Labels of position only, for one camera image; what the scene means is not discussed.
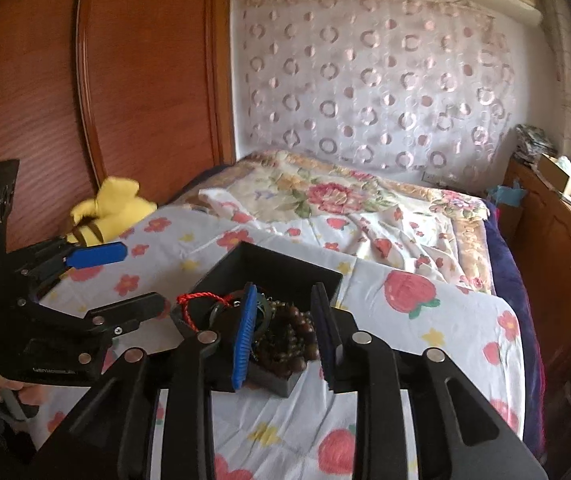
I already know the circle pattern curtain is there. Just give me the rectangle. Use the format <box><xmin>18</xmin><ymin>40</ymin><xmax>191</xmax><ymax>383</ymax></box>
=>
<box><xmin>232</xmin><ymin>0</ymin><xmax>521</xmax><ymax>173</ymax></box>

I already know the black jewelry box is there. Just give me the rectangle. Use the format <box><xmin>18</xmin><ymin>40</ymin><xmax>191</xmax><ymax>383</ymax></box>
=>
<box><xmin>170</xmin><ymin>241</ymin><xmax>343</xmax><ymax>398</ymax></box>

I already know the strawberry print blanket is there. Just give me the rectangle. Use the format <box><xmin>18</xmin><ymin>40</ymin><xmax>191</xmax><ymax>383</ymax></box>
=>
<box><xmin>30</xmin><ymin>187</ymin><xmax>526</xmax><ymax>480</ymax></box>

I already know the blue cloth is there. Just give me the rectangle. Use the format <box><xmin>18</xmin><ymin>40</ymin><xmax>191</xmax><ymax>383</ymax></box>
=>
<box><xmin>488</xmin><ymin>182</ymin><xmax>523</xmax><ymax>207</ymax></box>

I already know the cardboard box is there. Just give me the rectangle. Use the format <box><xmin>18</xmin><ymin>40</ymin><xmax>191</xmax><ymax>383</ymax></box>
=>
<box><xmin>535</xmin><ymin>152</ymin><xmax>571</xmax><ymax>193</ymax></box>

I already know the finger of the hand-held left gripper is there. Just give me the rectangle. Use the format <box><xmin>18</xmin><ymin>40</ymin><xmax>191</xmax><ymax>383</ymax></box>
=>
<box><xmin>18</xmin><ymin>237</ymin><xmax>127</xmax><ymax>291</ymax></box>
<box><xmin>72</xmin><ymin>291</ymin><xmax>172</xmax><ymax>367</ymax></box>

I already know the wooden headboard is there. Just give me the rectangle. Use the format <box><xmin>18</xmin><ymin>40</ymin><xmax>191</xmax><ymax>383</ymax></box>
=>
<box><xmin>0</xmin><ymin>0</ymin><xmax>238</xmax><ymax>256</ymax></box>

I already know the purple blanket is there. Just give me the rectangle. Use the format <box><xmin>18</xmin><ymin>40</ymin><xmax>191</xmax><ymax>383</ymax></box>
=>
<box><xmin>480</xmin><ymin>200</ymin><xmax>546</xmax><ymax>456</ymax></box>

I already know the floral quilt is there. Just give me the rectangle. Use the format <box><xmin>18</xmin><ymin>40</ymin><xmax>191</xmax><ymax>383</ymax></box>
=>
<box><xmin>170</xmin><ymin>149</ymin><xmax>496</xmax><ymax>296</ymax></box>

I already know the white wrapped pipe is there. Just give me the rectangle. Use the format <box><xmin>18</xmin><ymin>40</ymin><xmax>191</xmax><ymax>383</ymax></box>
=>
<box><xmin>540</xmin><ymin>0</ymin><xmax>571</xmax><ymax>161</ymax></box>

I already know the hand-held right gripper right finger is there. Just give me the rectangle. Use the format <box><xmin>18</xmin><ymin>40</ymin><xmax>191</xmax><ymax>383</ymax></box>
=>
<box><xmin>312</xmin><ymin>282</ymin><xmax>536</xmax><ymax>480</ymax></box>

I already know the dark bangle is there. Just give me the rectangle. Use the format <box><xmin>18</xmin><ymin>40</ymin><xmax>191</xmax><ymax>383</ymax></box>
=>
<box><xmin>208</xmin><ymin>296</ymin><xmax>271</xmax><ymax>335</ymax></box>

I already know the pile of packets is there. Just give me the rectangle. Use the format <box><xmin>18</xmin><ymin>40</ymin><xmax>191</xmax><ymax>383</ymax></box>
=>
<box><xmin>515</xmin><ymin>124</ymin><xmax>556</xmax><ymax>163</ymax></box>

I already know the yellow plush toy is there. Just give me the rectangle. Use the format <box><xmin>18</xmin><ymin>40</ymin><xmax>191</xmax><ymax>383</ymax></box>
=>
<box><xmin>68</xmin><ymin>176</ymin><xmax>158</xmax><ymax>247</ymax></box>

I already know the wooden dresser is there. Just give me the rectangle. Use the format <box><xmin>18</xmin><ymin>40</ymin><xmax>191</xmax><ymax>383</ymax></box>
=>
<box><xmin>503</xmin><ymin>157</ymin><xmax>571</xmax><ymax>411</ymax></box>

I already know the red cord bracelet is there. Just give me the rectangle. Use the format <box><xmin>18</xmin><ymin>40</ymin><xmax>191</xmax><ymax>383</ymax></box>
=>
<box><xmin>176</xmin><ymin>292</ymin><xmax>233</xmax><ymax>333</ymax></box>

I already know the brown wooden bead bracelet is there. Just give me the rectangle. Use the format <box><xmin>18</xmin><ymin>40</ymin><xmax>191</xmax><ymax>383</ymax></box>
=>
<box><xmin>250</xmin><ymin>300</ymin><xmax>322</xmax><ymax>373</ymax></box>

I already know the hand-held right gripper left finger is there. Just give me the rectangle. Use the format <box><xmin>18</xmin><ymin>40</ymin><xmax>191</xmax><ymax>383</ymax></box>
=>
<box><xmin>35</xmin><ymin>282</ymin><xmax>258</xmax><ymax>480</ymax></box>

